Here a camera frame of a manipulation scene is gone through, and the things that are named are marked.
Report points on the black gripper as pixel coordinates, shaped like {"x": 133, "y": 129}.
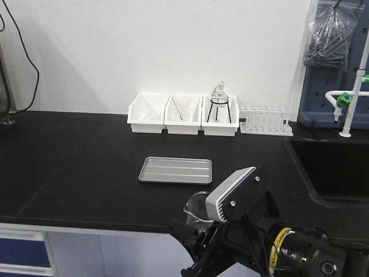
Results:
{"x": 244, "y": 238}

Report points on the clear glass beaker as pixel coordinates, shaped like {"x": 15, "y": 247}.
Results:
{"x": 195, "y": 210}

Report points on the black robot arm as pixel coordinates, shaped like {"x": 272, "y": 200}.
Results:
{"x": 296, "y": 251}

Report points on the silver metal tray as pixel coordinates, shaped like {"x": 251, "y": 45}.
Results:
{"x": 176, "y": 170}

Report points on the white bin right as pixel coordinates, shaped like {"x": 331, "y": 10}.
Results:
{"x": 220, "y": 121}

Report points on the white bin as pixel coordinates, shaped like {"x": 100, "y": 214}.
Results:
{"x": 146, "y": 113}
{"x": 183, "y": 114}
{"x": 220, "y": 121}

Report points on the white bin middle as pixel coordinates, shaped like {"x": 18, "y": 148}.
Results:
{"x": 183, "y": 114}

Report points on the white test tube rack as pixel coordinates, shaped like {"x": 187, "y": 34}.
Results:
{"x": 267, "y": 120}

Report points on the white bin left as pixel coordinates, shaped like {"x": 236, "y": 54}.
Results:
{"x": 146, "y": 113}

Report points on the black sink basin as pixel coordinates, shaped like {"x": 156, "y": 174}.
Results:
{"x": 334, "y": 172}

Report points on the glass flask on tripod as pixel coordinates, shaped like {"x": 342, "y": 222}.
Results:
{"x": 220, "y": 99}

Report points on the blue pegboard drying rack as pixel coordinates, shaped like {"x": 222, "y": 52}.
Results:
{"x": 315, "y": 110}

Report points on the blue cabinet drawer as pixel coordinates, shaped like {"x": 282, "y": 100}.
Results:
{"x": 24, "y": 253}

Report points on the white lab faucet green knob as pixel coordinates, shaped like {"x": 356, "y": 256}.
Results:
{"x": 340, "y": 99}

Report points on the metal appliance at left edge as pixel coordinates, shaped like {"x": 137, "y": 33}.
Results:
{"x": 8, "y": 106}

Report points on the plastic bag of black parts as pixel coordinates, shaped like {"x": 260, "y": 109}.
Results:
{"x": 332, "y": 30}

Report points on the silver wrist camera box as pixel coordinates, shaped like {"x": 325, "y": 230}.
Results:
{"x": 215, "y": 201}

